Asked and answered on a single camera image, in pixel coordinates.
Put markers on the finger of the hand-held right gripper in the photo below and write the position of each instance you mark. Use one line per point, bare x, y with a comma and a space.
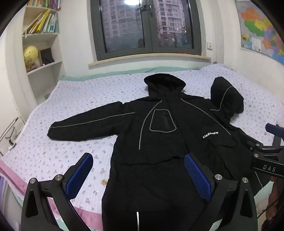
274, 128
250, 141

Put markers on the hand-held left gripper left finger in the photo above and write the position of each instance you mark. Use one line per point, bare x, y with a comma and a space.
79, 175

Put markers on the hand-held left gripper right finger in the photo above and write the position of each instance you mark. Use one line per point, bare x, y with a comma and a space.
197, 177

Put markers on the black hooded jacket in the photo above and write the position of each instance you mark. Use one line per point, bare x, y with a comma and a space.
155, 144

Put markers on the person's right hand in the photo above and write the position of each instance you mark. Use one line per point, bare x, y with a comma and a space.
276, 197

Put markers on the floral bed quilt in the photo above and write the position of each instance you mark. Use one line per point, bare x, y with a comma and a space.
77, 100

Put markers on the black box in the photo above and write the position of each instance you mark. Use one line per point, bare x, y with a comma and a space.
47, 56

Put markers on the beige window sill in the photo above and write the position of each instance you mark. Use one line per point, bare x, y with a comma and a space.
148, 60

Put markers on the yellow globe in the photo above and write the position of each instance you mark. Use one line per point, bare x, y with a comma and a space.
31, 56

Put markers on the white bookshelf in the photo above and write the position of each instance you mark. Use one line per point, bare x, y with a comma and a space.
47, 40

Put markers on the row of colourful books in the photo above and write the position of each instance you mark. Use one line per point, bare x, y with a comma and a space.
43, 23
44, 2

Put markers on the grey framed window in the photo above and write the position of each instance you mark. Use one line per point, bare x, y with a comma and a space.
144, 24

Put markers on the colourful wall map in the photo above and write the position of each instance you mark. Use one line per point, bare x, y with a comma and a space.
259, 26

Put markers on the white wall outlet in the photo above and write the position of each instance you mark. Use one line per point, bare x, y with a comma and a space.
209, 46

